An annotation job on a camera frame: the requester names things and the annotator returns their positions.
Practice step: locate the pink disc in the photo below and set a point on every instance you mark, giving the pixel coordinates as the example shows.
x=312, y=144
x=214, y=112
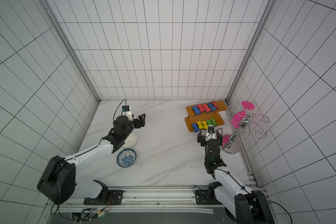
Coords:
x=237, y=118
x=248, y=105

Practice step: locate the blue bottom eraser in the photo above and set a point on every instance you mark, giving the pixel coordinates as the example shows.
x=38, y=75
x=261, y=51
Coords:
x=195, y=127

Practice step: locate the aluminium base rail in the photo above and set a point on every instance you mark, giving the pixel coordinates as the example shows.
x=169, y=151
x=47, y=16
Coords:
x=143, y=205

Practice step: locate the blue eraser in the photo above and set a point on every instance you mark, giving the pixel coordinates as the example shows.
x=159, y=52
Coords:
x=195, y=127
x=196, y=110
x=211, y=106

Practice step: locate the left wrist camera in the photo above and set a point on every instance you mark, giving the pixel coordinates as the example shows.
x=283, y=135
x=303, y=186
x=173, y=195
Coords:
x=125, y=108

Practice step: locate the yellow bottom eraser left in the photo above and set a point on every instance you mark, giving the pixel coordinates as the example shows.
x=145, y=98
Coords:
x=200, y=125

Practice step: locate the red top eraser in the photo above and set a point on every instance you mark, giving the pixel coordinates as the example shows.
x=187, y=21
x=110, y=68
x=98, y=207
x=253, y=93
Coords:
x=215, y=104
x=206, y=108
x=201, y=108

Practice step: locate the chrome cup tree stand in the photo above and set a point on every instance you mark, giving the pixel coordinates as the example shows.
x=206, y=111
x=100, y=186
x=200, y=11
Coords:
x=230, y=141

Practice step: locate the white upturned bowl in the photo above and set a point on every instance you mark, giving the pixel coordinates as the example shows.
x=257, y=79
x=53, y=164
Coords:
x=130, y=141

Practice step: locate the orange two-tier shelf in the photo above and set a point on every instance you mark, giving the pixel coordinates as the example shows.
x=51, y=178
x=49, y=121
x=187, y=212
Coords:
x=192, y=118

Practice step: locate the yellow eraser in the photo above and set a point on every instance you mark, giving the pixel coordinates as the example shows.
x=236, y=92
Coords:
x=200, y=125
x=205, y=125

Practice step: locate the blue patterned bowl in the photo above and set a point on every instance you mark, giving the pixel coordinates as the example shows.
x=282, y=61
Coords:
x=126, y=158

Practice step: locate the green bottom eraser right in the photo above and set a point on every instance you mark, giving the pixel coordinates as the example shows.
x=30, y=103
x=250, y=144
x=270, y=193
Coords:
x=213, y=121

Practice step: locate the yellow bottom eraser right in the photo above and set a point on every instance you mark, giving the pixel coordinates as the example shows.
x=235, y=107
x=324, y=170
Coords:
x=205, y=125

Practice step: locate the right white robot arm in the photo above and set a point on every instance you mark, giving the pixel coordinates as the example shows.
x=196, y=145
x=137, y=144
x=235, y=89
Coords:
x=242, y=204

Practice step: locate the pink disc middle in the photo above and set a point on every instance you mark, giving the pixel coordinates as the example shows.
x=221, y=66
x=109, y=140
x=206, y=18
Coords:
x=237, y=118

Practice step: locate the pink disc top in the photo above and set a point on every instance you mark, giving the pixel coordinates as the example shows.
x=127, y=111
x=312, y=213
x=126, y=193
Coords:
x=248, y=105

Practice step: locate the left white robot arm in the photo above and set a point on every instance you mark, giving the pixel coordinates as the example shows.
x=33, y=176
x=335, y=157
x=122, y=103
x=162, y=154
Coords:
x=58, y=181

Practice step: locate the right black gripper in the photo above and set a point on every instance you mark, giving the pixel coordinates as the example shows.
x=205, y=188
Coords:
x=203, y=137

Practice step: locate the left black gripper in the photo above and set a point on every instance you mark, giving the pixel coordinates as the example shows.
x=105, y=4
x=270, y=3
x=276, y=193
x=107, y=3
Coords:
x=142, y=121

